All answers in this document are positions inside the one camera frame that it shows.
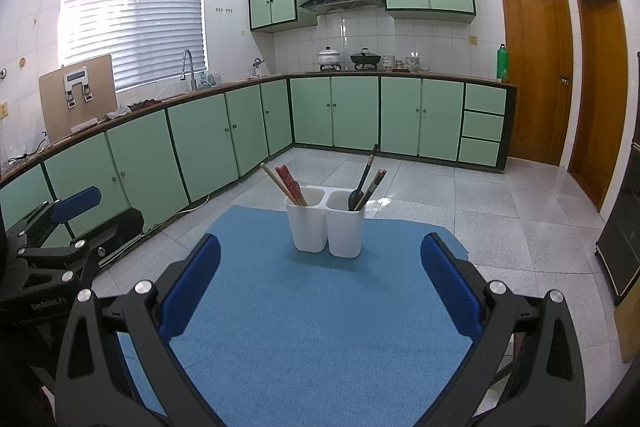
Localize white double utensil holder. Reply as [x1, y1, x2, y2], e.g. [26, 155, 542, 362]
[284, 186, 366, 259]

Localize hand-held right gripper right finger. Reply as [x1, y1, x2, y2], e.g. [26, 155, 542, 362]
[420, 232, 587, 427]

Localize black cabinet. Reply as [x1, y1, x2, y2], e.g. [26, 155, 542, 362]
[595, 52, 640, 305]

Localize wooden door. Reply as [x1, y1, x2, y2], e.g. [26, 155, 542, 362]
[497, 0, 575, 166]
[567, 0, 630, 212]

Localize white cooking pot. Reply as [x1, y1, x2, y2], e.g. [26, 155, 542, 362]
[317, 47, 343, 70]

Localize dark brown chopsticks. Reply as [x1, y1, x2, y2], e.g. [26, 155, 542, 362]
[354, 169, 385, 210]

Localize brown wooden board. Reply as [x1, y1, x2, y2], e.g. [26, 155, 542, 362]
[39, 54, 118, 142]

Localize green lower kitchen cabinets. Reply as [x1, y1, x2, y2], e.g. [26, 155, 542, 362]
[0, 74, 518, 268]

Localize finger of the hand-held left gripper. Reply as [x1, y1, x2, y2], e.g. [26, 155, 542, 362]
[10, 186, 102, 236]
[17, 208, 146, 285]

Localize plain wooden chopstick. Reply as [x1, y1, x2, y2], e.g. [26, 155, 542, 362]
[259, 163, 301, 206]

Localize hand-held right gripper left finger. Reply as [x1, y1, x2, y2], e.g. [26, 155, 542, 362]
[55, 234, 222, 427]

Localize chrome sink faucet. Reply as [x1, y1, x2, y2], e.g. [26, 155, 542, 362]
[181, 49, 198, 92]

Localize cardboard box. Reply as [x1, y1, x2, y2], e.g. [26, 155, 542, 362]
[614, 287, 640, 363]

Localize black spoon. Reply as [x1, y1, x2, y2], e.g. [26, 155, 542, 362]
[349, 144, 379, 211]

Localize red patterned chopstick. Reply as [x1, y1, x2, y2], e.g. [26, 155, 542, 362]
[281, 165, 308, 206]
[274, 166, 306, 206]

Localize black chopstick silver band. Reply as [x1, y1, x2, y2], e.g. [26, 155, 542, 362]
[357, 169, 388, 208]

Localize blue table mat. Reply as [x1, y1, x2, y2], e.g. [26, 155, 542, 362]
[117, 205, 476, 427]

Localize window blind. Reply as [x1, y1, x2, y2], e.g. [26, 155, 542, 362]
[57, 0, 207, 94]

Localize black wok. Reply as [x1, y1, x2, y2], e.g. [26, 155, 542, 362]
[350, 48, 383, 70]

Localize silver metal bracket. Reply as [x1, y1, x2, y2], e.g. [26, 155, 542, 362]
[64, 67, 93, 108]

